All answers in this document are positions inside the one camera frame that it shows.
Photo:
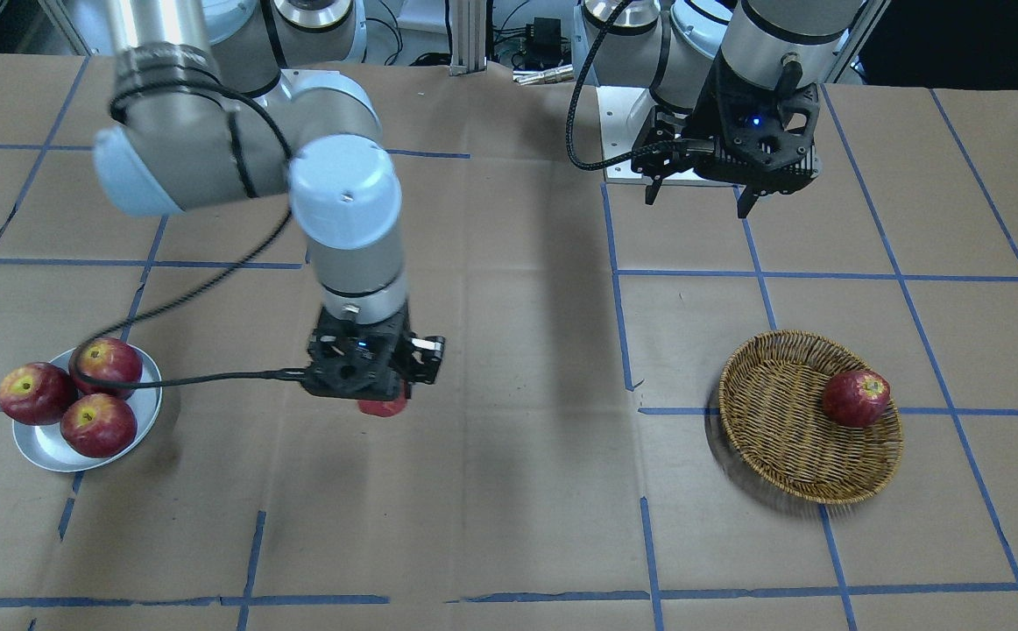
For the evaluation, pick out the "red apple plate top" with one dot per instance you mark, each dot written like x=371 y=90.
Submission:
x=109 y=359

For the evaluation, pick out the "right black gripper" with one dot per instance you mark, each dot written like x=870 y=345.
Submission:
x=422 y=358

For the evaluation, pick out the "red apple plate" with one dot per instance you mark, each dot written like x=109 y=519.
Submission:
x=109 y=359
x=37 y=394
x=99 y=426

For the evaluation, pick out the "white plate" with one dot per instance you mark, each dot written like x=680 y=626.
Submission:
x=45 y=447

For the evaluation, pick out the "woven wicker basket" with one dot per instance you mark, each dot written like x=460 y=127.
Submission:
x=770 y=406

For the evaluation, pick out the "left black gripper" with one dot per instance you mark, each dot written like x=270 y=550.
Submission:
x=709 y=112

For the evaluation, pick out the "aluminium frame post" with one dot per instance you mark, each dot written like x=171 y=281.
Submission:
x=467 y=25

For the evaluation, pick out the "dark red apple in basket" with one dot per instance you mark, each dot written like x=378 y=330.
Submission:
x=856 y=399

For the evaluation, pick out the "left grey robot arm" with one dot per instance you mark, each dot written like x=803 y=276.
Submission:
x=668 y=47

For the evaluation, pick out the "red apple plate bottom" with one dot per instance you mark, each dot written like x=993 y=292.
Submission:
x=99 y=426

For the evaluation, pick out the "red yellow apple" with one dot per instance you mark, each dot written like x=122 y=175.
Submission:
x=383 y=409

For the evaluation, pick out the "black power adapter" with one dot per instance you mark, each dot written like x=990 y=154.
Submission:
x=545 y=36

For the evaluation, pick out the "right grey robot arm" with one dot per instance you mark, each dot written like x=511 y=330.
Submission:
x=183 y=139

